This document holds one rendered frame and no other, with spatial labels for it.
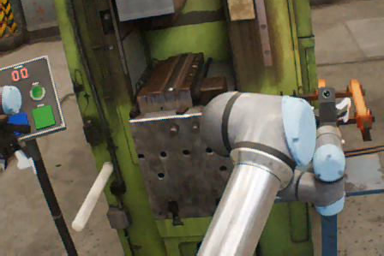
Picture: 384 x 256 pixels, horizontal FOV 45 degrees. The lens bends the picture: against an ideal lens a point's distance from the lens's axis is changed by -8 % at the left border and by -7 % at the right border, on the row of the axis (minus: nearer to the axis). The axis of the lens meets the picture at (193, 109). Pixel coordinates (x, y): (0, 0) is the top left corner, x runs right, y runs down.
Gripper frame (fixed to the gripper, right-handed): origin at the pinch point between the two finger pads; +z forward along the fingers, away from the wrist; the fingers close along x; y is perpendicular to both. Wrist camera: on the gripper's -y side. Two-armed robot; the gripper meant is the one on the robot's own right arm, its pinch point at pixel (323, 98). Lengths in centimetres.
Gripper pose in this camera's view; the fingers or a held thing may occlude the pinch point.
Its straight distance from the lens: 143.9
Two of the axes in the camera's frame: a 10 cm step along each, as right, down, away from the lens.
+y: 1.7, 9.1, 3.9
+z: 2.0, -4.2, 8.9
